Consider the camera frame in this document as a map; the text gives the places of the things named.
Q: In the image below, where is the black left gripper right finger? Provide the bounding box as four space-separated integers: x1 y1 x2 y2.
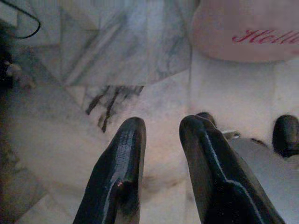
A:
179 114 286 224

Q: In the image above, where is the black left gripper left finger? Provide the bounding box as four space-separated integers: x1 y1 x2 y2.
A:
73 116 147 224

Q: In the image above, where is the pale pink pillow red script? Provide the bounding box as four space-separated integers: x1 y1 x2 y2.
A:
191 0 299 63

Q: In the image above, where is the grey black robot foot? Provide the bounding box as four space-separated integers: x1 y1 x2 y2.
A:
195 112 299 224

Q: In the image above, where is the thin black floor cable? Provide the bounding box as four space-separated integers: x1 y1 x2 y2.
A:
0 0 42 40

